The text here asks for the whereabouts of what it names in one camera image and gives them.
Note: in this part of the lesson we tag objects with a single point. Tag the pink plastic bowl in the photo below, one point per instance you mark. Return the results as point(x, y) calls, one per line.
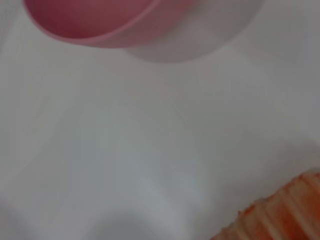
point(82, 17)

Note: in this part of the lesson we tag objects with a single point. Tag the orange striped long bread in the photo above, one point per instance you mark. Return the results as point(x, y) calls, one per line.
point(282, 212)

